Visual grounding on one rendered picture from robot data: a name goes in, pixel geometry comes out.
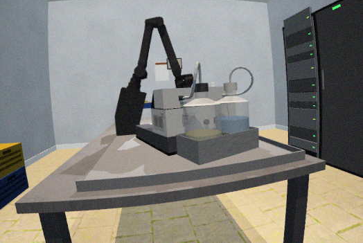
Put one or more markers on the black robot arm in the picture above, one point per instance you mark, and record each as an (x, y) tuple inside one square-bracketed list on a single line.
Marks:
[(183, 81)]

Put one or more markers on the clear bottle with grey cap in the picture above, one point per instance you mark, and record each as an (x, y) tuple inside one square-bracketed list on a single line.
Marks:
[(234, 110)]

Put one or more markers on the clear plastic bottle with black cap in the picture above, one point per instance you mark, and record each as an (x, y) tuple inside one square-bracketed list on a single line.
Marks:
[(202, 116)]

